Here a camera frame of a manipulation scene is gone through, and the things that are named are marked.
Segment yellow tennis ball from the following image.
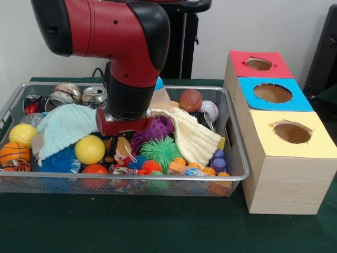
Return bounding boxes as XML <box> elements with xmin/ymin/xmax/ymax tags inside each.
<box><xmin>8</xmin><ymin>123</ymin><xmax>39</xmax><ymax>150</ymax></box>

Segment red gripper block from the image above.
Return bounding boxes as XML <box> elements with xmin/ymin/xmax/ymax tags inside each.
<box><xmin>95</xmin><ymin>108</ymin><xmax>153</xmax><ymax>157</ymax></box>

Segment green spiky ball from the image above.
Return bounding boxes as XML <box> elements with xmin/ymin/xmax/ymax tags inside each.
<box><xmin>139</xmin><ymin>136</ymin><xmax>184</xmax><ymax>173</ymax></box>

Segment cream waffle cloth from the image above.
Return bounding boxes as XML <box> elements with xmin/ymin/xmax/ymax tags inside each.
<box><xmin>150</xmin><ymin>106</ymin><xmax>222</xmax><ymax>169</ymax></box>

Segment brown football toy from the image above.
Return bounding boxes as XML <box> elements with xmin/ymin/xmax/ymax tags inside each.
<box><xmin>179</xmin><ymin>89</ymin><xmax>203</xmax><ymax>113</ymax></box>

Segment brown monkey plush toy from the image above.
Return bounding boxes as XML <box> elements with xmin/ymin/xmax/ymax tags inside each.
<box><xmin>103</xmin><ymin>136</ymin><xmax>138</xmax><ymax>168</ymax></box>

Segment smooth yellow ball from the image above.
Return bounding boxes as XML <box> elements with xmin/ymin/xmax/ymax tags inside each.
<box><xmin>74</xmin><ymin>134</ymin><xmax>106</xmax><ymax>166</ymax></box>

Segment dark green table cloth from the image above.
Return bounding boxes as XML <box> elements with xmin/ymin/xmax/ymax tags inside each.
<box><xmin>0</xmin><ymin>76</ymin><xmax>337</xmax><ymax>253</ymax></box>

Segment black upright stand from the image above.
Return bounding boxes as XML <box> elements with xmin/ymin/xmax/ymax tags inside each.
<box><xmin>302</xmin><ymin>4</ymin><xmax>337</xmax><ymax>93</ymax></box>

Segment wooden three-hole box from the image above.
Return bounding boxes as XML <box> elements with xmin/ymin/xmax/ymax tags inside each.
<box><xmin>223</xmin><ymin>50</ymin><xmax>337</xmax><ymax>215</ymax></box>

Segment blue spiky ball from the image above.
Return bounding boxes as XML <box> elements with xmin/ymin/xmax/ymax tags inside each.
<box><xmin>38</xmin><ymin>146</ymin><xmax>82</xmax><ymax>173</ymax></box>

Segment orange basketball toy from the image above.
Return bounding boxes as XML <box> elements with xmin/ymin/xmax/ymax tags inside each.
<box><xmin>0</xmin><ymin>142</ymin><xmax>32</xmax><ymax>167</ymax></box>

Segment mint green cloth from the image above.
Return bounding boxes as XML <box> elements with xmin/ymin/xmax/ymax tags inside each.
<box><xmin>36</xmin><ymin>103</ymin><xmax>106</xmax><ymax>167</ymax></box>

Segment shallow clear mesh bin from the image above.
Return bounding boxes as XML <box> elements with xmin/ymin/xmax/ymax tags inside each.
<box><xmin>0</xmin><ymin>81</ymin><xmax>251</xmax><ymax>197</ymax></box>

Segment white baseball toy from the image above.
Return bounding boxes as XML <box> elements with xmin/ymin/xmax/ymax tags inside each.
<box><xmin>199</xmin><ymin>100</ymin><xmax>220</xmax><ymax>123</ymax></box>

